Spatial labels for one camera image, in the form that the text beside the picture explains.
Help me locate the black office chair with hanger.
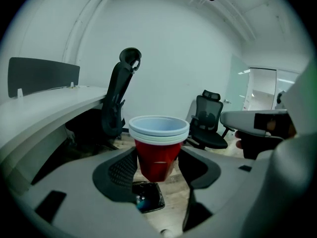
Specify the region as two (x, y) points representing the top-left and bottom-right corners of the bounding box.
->
(64, 47), (143, 156)

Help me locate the blue crumpled wrapper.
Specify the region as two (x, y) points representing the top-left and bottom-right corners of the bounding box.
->
(135, 194), (151, 209)

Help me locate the red plastic cup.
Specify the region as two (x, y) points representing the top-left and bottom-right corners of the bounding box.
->
(128, 115), (191, 183)

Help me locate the person's right hand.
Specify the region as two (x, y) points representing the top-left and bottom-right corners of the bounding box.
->
(234, 130), (245, 150)

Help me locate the frosted glass door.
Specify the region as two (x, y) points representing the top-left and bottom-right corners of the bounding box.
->
(224, 53), (251, 113)

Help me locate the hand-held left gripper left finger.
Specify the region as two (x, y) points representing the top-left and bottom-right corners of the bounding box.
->
(11, 148), (159, 238)

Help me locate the dark gray desk divider panel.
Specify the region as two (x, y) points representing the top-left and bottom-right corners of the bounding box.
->
(7, 57), (81, 99)

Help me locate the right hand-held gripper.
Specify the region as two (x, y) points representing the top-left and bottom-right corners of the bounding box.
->
(219, 59), (317, 143)

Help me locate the black mesh office chair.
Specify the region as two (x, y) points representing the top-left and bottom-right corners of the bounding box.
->
(185, 89), (236, 150)

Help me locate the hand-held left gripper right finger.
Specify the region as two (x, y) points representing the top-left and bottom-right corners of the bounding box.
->
(173, 147), (256, 238)

